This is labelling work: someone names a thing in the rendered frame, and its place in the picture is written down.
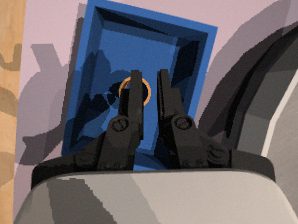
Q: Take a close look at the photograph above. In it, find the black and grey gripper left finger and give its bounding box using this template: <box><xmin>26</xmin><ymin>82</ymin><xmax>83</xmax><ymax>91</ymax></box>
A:
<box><xmin>31</xmin><ymin>70</ymin><xmax>144</xmax><ymax>190</ymax></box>

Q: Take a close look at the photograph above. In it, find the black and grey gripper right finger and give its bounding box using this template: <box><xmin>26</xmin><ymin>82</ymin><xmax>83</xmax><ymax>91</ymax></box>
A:
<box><xmin>157</xmin><ymin>69</ymin><xmax>276</xmax><ymax>183</ymax></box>

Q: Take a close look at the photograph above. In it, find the bronze bushing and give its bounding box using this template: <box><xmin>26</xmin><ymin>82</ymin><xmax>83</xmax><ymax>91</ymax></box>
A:
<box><xmin>119</xmin><ymin>77</ymin><xmax>151</xmax><ymax>106</ymax></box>

